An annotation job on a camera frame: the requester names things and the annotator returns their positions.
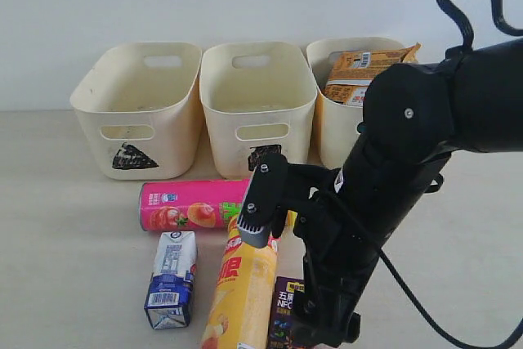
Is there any pink chips can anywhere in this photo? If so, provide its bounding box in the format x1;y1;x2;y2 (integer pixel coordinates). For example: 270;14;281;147
139;179;249;232

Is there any yellow chips can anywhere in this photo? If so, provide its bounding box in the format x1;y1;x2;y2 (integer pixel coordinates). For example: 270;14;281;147
199;217;278;349

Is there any cream bin circle mark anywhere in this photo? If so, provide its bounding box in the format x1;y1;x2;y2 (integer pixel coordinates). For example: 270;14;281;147
306;37;404;168

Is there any purple juice carton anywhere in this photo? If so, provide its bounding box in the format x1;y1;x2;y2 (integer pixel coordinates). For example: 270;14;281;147
266;276;306;349

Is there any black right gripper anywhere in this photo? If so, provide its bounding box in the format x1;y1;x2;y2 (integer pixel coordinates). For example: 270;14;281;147
282;160;382;347

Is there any orange snack bag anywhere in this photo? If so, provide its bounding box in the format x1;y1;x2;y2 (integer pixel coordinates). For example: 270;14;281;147
324;43;422;108

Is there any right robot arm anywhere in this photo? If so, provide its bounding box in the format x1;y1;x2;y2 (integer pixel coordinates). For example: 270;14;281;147
291;40;522;347

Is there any cream bin triangle mark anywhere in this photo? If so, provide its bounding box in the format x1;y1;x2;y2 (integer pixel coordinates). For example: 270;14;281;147
70;43;204;181

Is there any white blue milk carton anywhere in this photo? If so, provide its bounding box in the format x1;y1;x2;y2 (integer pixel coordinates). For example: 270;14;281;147
144;231;198;330

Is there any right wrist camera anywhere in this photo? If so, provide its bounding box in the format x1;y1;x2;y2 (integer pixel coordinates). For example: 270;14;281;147
237;153;288;248

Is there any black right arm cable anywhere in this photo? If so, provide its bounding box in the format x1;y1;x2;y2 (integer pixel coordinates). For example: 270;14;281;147
322;0;523;349

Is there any cream bin square mark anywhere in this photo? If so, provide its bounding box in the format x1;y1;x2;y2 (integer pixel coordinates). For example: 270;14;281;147
199;42;317;179

